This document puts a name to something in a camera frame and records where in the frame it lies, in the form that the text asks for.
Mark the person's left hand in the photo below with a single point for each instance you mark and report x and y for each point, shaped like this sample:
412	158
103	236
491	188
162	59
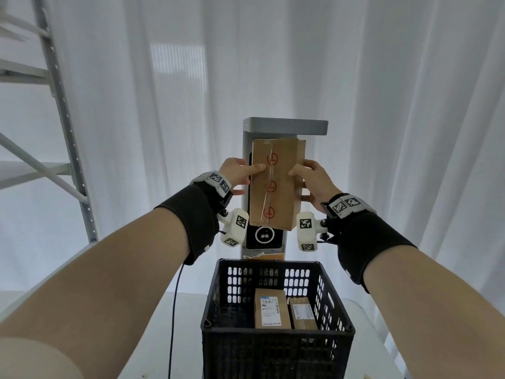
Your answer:
236	173

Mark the person's right hand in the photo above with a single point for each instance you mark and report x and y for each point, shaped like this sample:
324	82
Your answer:
319	185

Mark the person's right thumb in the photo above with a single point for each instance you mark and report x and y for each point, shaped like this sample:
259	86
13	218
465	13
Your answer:
298	172

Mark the person's left thumb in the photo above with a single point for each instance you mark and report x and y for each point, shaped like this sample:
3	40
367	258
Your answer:
252	168

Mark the brown cardboard box red marks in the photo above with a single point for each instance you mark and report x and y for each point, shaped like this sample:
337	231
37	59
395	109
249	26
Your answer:
276	185

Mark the person's left forearm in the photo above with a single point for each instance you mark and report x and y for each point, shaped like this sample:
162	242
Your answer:
98	296

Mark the person's right forearm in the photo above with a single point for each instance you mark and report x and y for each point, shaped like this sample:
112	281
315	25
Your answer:
434	319

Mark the white left wrist marker band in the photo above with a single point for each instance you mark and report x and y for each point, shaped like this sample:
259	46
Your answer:
219	180

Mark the white wrist marker band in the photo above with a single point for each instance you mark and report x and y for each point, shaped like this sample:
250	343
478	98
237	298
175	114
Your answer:
347	204
219	180

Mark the grey scanner tower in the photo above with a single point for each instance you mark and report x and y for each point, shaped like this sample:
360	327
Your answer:
284	127

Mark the white right wrist marker band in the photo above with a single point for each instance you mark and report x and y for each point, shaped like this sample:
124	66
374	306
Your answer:
347	204

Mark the black left wrist sleeve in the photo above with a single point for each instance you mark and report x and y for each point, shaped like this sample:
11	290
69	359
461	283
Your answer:
193	221

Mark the black wrist sleeve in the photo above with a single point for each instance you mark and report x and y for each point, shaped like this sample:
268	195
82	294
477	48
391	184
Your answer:
363	240
193	221

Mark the black right wrist sleeve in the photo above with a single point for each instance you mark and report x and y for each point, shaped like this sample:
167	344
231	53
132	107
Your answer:
363	240

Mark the white curtain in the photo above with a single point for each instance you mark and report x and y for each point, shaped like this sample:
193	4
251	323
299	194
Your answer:
394	94

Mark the large labelled cardboard box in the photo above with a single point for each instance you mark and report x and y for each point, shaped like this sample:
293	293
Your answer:
271	309

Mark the small labelled cardboard box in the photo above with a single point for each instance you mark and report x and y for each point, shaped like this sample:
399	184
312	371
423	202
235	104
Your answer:
303	313

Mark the black plastic crate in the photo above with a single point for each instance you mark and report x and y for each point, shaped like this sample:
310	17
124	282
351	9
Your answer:
276	351

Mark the grey metal shelf rack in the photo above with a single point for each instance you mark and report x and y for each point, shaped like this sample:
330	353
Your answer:
63	106

